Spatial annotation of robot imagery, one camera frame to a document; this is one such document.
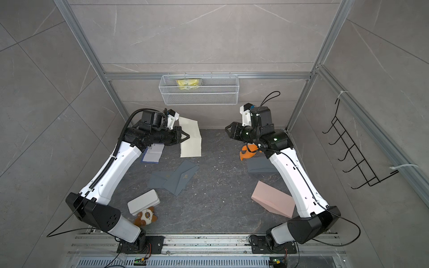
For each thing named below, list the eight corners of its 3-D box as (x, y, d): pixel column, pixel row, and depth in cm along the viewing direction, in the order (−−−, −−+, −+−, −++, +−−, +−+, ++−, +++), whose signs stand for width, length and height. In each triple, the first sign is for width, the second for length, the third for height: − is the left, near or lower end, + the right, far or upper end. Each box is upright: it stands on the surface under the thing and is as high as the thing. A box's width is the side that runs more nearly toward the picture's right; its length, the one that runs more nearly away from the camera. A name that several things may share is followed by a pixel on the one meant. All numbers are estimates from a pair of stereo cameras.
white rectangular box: (134, 218, 83) (130, 214, 79) (131, 206, 87) (126, 202, 83) (161, 203, 88) (158, 199, 84) (157, 192, 92) (154, 188, 87)
